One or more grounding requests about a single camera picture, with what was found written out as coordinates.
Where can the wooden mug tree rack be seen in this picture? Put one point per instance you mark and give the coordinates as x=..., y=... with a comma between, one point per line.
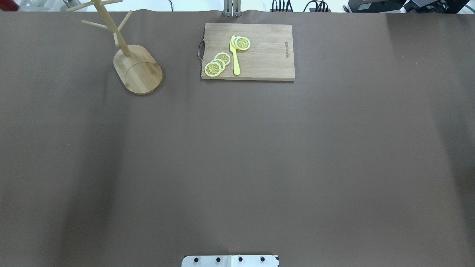
x=136, y=67

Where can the yellow plastic knife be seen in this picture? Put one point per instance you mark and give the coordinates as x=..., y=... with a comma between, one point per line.
x=236, y=67

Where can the lemon slice middle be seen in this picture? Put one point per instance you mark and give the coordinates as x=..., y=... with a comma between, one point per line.
x=221, y=63

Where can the bamboo cutting board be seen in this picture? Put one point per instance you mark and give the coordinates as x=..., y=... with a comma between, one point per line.
x=269, y=58

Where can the lemon slice top pair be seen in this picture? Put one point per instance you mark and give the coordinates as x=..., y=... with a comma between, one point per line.
x=241, y=43

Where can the lemon slice under knife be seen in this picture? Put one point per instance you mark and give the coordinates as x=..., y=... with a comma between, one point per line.
x=232, y=42

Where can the lemon slice near handle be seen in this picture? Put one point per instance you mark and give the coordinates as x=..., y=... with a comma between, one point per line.
x=212, y=69

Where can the aluminium frame post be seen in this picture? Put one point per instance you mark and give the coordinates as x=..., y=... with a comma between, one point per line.
x=232, y=8

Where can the white camera pole base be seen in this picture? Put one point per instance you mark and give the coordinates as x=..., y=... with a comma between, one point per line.
x=231, y=261

